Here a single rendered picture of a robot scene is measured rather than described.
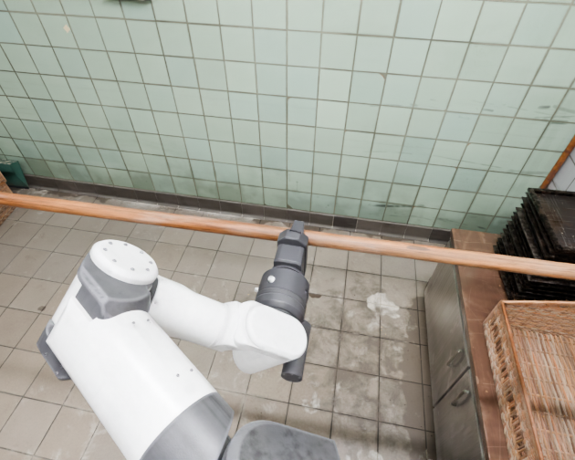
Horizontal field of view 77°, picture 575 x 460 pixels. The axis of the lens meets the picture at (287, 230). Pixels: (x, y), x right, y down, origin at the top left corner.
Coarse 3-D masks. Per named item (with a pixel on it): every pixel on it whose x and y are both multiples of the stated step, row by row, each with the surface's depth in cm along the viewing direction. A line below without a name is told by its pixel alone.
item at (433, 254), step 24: (0, 192) 81; (96, 216) 78; (120, 216) 77; (144, 216) 76; (168, 216) 76; (192, 216) 76; (312, 240) 72; (336, 240) 71; (360, 240) 71; (384, 240) 71; (456, 264) 69; (480, 264) 68; (504, 264) 67; (528, 264) 67; (552, 264) 67
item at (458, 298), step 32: (448, 288) 154; (480, 288) 138; (448, 320) 149; (480, 320) 129; (448, 352) 144; (480, 352) 121; (448, 384) 139; (480, 384) 114; (448, 416) 135; (480, 416) 108; (448, 448) 131; (480, 448) 107
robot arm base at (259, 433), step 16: (240, 432) 29; (256, 432) 30; (272, 432) 31; (288, 432) 32; (304, 432) 33; (240, 448) 28; (256, 448) 29; (272, 448) 29; (288, 448) 30; (304, 448) 31; (320, 448) 32; (336, 448) 33
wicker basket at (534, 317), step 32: (512, 320) 123; (544, 320) 120; (512, 352) 106; (544, 352) 120; (512, 384) 104; (544, 384) 113; (512, 416) 102; (544, 416) 106; (512, 448) 100; (544, 448) 101
